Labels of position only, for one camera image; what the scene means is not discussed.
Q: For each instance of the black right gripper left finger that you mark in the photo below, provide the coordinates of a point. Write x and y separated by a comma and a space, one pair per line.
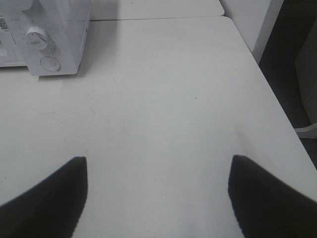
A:
52, 208

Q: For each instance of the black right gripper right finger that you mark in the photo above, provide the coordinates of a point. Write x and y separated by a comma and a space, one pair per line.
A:
266, 207

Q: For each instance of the white microwave oven body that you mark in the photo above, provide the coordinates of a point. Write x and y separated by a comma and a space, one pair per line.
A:
66, 22

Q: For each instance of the lower white timer knob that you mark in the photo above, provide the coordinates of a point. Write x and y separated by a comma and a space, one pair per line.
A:
37, 37

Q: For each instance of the white warning label sticker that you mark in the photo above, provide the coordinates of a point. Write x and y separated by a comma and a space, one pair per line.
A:
3, 24

